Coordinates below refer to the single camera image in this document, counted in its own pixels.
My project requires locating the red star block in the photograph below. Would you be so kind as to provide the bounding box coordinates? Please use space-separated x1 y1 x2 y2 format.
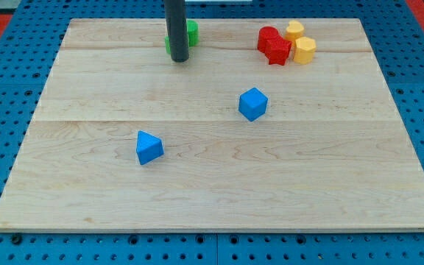
264 37 292 66

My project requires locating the wooden board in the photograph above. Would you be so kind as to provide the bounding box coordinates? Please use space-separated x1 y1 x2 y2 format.
0 18 424 233

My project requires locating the blue cube block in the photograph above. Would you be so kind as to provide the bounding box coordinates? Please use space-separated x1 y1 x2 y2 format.
238 88 268 121

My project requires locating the blue triangle block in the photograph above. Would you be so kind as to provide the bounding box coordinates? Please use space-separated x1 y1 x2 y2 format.
136 131 164 165

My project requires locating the green block behind rod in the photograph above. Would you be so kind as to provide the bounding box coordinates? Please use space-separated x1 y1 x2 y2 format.
164 36 171 54

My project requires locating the green cylinder block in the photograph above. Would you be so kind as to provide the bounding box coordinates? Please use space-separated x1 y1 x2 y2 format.
186 20 199 47

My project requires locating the red cylinder block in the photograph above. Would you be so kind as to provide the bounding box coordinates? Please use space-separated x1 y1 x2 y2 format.
257 26 279 53

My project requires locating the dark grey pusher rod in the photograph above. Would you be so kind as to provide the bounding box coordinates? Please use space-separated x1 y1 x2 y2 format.
164 0 189 63

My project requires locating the yellow hexagon block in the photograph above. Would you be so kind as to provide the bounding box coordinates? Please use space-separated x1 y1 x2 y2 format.
293 37 317 64

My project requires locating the yellow heart block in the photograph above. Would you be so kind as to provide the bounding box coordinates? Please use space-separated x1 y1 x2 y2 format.
284 20 305 43

